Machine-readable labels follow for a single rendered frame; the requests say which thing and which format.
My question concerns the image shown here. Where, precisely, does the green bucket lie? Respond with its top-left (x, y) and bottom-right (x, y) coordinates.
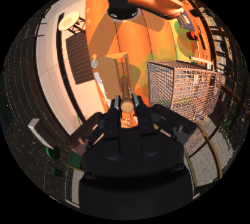
top-left (45, 146), bottom-right (61, 161)

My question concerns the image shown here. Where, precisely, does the black toothed rail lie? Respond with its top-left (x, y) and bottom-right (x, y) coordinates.
top-left (196, 25), bottom-right (207, 50)

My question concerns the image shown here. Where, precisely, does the wooden lock bar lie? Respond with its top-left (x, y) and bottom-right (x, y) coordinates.
top-left (189, 56), bottom-right (215, 68)

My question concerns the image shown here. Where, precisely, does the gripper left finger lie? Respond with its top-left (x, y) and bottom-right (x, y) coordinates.
top-left (66, 94), bottom-right (122, 155)

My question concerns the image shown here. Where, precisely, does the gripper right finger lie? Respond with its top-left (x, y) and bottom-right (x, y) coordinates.
top-left (131, 93), bottom-right (198, 144)

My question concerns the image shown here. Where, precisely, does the brown slatted mat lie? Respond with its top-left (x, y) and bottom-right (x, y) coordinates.
top-left (65, 32), bottom-right (94, 86)

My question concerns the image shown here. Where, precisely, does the round wooden stool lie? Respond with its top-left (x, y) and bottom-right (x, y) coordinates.
top-left (58, 11), bottom-right (87, 35)

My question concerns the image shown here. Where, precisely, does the wooden setting stick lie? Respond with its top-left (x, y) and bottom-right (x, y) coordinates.
top-left (119, 77), bottom-right (135, 113)

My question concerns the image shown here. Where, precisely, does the dark blue clipboard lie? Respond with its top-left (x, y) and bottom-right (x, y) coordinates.
top-left (176, 10), bottom-right (196, 32)

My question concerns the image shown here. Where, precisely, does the wire mesh catch cage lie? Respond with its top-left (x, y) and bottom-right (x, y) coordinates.
top-left (147, 59), bottom-right (222, 123)

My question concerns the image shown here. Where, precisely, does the red round button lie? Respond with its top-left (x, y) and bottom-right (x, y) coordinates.
top-left (186, 31), bottom-right (199, 41)

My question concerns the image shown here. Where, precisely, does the white wall box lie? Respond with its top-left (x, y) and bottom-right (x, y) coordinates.
top-left (27, 118), bottom-right (54, 150)

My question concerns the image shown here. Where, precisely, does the green crate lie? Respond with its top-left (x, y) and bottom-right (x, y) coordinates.
top-left (67, 150), bottom-right (84, 170)

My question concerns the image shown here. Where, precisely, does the wire mesh aviary fence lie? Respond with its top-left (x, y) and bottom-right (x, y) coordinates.
top-left (186, 0), bottom-right (250, 187)

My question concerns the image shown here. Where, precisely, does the white flat strip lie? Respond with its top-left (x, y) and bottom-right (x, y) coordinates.
top-left (93, 71), bottom-right (111, 107)

